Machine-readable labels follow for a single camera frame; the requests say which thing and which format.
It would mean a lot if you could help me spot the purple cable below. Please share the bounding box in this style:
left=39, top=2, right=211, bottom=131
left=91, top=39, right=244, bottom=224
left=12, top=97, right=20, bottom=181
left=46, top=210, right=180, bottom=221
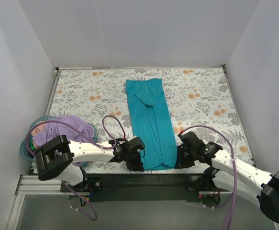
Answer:
left=25, top=115, right=127, bottom=221
left=179, top=125, right=238, bottom=230

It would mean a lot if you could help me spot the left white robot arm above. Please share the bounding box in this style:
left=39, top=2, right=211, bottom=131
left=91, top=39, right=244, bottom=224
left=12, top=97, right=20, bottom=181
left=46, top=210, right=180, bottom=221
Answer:
left=34, top=135, right=145, bottom=192

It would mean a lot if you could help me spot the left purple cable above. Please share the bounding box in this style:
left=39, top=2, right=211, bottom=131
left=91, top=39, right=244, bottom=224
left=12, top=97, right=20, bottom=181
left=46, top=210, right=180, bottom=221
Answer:
left=25, top=115, right=127, bottom=221

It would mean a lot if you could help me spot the green black garment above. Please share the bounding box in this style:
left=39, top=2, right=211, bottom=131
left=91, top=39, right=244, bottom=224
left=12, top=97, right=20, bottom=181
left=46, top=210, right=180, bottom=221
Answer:
left=29, top=139, right=36, bottom=152

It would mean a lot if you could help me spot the lavender t shirt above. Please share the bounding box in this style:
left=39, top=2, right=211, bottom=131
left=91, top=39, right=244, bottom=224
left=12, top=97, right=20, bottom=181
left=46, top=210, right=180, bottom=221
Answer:
left=33, top=115, right=98, bottom=146

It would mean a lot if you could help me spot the teal t shirt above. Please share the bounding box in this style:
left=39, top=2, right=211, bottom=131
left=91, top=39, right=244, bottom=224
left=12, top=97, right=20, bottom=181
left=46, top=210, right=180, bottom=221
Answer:
left=125, top=79, right=177, bottom=170

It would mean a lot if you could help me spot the pink garment in basket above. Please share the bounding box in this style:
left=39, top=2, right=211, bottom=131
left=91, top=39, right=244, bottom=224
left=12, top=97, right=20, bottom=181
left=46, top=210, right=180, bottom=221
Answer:
left=31, top=121, right=45, bottom=148

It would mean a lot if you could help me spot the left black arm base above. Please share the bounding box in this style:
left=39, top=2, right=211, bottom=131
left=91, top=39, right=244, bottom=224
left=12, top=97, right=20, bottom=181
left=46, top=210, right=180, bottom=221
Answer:
left=59, top=177, right=103, bottom=207

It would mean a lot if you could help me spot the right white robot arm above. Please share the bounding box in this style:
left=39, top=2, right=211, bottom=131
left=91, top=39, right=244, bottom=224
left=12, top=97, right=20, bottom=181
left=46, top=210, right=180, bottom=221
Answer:
left=176, top=132, right=279, bottom=224

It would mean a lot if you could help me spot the clear blue plastic basket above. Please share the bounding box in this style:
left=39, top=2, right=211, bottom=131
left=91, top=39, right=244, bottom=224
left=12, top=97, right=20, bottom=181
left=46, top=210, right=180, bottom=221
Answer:
left=19, top=115, right=99, bottom=168

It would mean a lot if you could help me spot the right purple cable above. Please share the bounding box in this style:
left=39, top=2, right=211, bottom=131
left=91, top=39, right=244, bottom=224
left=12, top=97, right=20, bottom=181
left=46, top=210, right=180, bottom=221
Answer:
left=179, top=125, right=238, bottom=230

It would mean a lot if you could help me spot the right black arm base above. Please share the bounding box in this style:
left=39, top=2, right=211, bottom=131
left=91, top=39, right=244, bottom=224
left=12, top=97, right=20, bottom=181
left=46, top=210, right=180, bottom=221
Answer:
left=186, top=176, right=221, bottom=207

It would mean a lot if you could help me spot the aluminium frame rail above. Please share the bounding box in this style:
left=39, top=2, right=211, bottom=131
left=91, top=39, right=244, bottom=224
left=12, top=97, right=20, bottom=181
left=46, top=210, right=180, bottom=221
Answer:
left=7, top=175, right=61, bottom=230

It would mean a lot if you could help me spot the floral patterned table mat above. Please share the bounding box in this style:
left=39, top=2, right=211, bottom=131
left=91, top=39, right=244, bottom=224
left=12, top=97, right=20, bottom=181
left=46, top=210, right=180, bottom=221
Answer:
left=47, top=68, right=253, bottom=174

